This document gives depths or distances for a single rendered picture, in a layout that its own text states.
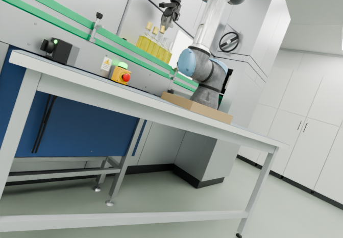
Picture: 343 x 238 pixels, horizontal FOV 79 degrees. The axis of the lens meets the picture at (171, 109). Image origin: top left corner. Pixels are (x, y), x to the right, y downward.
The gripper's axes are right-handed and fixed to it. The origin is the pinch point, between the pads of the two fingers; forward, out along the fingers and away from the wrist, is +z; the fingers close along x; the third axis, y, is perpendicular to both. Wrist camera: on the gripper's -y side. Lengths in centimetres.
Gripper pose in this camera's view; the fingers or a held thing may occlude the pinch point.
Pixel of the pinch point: (163, 27)
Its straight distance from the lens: 147.7
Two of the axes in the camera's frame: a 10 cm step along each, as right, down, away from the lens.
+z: -3.5, 9.4, 0.6
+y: 5.9, 1.7, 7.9
